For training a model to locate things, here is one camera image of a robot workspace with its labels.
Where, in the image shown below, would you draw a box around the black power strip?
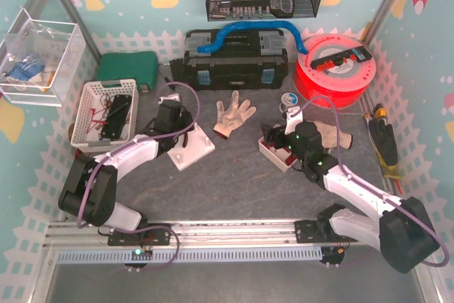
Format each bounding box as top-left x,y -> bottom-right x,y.
310,45 -> 372,71

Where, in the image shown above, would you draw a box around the black battery holder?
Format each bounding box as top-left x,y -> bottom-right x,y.
101,94 -> 132,141

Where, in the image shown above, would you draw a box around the blue white gloves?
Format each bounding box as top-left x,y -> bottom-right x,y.
7,56 -> 45,82

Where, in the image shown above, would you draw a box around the white spring tray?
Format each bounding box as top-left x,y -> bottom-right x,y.
258,138 -> 297,172

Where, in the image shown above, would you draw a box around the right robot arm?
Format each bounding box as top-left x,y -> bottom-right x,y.
261,121 -> 441,273

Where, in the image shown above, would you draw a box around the black rubber glove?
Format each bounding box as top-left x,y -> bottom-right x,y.
368,119 -> 398,167

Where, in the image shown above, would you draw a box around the white knit glove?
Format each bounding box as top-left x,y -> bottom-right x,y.
213,90 -> 257,139
314,121 -> 353,149

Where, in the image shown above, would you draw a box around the white perforated basket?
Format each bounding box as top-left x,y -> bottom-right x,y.
70,79 -> 138,153

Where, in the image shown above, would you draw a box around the black tool box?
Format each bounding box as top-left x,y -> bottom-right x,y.
175,29 -> 289,91

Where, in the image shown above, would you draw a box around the green plastic case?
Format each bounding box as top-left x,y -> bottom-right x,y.
95,51 -> 159,92

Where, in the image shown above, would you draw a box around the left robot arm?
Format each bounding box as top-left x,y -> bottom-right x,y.
58,98 -> 194,233

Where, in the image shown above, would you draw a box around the clear acrylic box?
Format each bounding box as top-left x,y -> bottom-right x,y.
1,9 -> 86,107

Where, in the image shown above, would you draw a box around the purple cable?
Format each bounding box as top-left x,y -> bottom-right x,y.
294,99 -> 450,268
77,82 -> 201,229

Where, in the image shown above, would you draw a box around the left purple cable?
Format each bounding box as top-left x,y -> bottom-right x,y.
77,82 -> 201,229

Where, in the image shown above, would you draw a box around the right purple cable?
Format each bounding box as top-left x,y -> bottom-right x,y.
294,99 -> 450,268

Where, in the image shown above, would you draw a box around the aluminium rail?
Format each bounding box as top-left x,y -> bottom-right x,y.
44,219 -> 339,247

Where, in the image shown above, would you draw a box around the black screwdriver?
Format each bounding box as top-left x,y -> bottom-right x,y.
158,66 -> 171,83

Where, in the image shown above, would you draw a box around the solder wire spool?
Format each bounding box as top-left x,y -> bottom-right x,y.
279,92 -> 299,113

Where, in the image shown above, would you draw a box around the red filament spool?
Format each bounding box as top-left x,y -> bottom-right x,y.
294,34 -> 376,109

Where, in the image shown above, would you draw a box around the white peg board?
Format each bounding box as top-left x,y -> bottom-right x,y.
167,123 -> 216,171

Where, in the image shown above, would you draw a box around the grey slotted cable duct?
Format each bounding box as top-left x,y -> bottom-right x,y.
57,246 -> 323,265

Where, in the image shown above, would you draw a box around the blue corrugated hose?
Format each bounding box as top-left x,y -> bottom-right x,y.
196,21 -> 309,55

